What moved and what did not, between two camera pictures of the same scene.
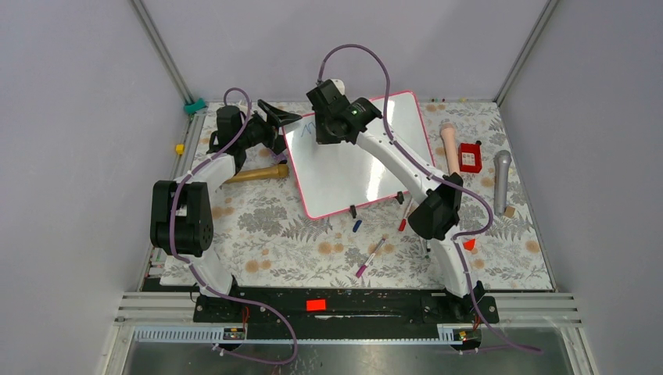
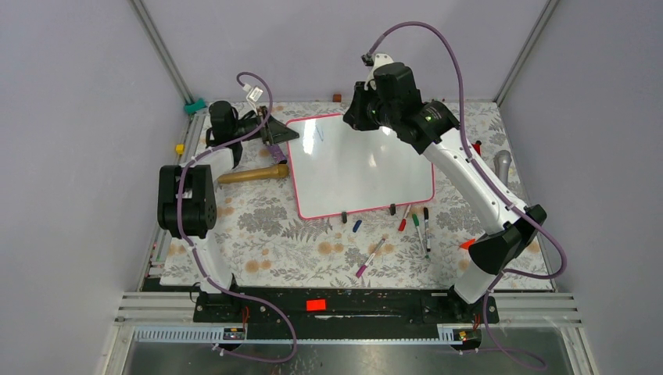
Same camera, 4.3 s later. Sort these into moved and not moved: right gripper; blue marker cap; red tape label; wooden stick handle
Moved: right gripper
Not moved: red tape label; wooden stick handle; blue marker cap
